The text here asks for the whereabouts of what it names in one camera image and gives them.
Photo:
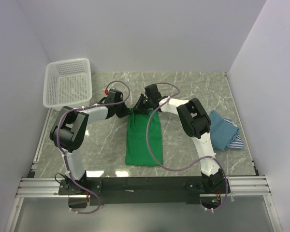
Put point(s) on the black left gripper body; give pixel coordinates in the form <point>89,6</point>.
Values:
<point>122,109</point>

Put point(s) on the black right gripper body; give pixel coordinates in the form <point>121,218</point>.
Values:
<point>146,105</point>

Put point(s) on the green tank top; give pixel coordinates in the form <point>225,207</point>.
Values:
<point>137,153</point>

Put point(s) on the teal tank top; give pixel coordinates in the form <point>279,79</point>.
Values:
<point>221,132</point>

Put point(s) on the blue white striped tank top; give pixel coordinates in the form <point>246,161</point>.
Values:
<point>236,143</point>

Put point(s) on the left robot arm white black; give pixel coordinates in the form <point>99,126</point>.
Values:
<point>69,130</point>

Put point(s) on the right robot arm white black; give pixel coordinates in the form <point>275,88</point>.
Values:
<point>195,123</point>

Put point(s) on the white plastic laundry basket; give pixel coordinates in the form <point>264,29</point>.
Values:
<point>67,83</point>

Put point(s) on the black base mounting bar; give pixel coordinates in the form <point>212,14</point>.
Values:
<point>118,190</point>

